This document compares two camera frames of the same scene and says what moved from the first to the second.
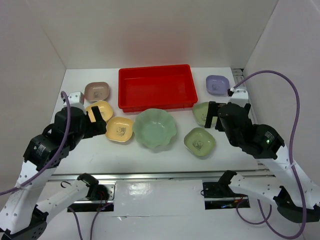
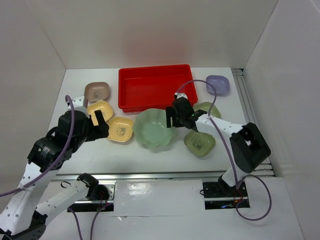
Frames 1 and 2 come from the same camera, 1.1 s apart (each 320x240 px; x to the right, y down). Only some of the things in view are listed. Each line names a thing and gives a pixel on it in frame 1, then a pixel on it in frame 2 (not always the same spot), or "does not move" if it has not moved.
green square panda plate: [200, 141] does not move
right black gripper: [211, 112] → [171, 112]
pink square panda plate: [96, 91] does not move
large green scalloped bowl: [155, 128] does not move
